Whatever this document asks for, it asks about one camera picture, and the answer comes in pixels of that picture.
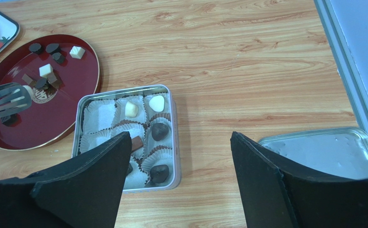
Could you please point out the dark red round plate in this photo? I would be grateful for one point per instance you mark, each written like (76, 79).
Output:
(50, 117)

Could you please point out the silver tin lid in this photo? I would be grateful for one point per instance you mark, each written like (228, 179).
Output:
(338, 151)

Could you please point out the white heart chocolate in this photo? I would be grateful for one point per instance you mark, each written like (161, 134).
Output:
(157, 103)

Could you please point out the round dark chocolate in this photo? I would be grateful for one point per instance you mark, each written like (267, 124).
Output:
(36, 48)

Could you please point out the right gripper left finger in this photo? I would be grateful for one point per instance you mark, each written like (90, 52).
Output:
(82, 192)

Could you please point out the white triangular chocolate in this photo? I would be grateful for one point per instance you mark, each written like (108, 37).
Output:
(131, 110)

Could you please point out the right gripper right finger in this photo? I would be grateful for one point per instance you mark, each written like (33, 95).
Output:
(277, 192)

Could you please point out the dark heart chocolate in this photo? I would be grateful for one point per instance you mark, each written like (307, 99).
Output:
(159, 173)
(159, 131)

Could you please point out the brown rectangular chocolate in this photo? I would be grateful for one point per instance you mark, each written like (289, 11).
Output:
(137, 143)

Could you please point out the white cube chocolate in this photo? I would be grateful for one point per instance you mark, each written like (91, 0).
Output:
(45, 70)

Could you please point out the pink square tin box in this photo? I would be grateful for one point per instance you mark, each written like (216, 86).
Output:
(101, 116)

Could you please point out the white square chocolate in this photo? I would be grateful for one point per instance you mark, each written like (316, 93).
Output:
(77, 52)

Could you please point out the metal tongs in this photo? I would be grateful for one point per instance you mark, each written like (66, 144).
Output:
(14, 98)

